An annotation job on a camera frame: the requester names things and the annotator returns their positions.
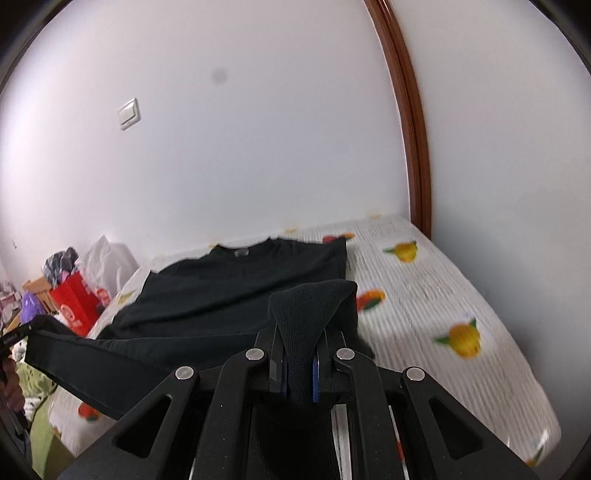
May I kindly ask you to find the person's left hand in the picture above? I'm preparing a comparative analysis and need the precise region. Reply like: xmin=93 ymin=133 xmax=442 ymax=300
xmin=1 ymin=358 xmax=25 ymax=412

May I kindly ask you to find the wooden chair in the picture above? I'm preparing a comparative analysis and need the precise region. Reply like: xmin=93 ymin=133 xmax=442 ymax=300
xmin=1 ymin=277 xmax=58 ymax=333

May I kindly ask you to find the white wall light switch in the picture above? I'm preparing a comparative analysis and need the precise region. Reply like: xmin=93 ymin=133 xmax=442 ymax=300
xmin=117 ymin=98 xmax=141 ymax=131

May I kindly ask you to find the brown wooden door frame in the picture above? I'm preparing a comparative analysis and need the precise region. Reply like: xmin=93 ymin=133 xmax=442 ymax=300
xmin=365 ymin=0 xmax=433 ymax=237

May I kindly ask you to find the white plastic bag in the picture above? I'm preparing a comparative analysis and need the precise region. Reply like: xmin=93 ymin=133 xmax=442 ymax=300
xmin=75 ymin=236 xmax=139 ymax=307

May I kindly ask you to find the red paper gift bag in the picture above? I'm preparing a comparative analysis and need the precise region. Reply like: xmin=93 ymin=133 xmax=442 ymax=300
xmin=50 ymin=271 xmax=111 ymax=337

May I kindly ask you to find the black long-sleeve sweatshirt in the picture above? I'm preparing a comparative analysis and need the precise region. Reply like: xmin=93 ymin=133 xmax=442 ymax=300
xmin=25 ymin=238 xmax=370 ymax=419

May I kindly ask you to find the purple bag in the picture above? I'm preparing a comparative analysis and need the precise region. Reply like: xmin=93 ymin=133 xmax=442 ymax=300
xmin=20 ymin=292 xmax=46 ymax=324

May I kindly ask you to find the plaid cloth in bag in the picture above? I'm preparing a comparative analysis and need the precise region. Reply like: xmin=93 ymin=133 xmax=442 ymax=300
xmin=43 ymin=247 xmax=78 ymax=288

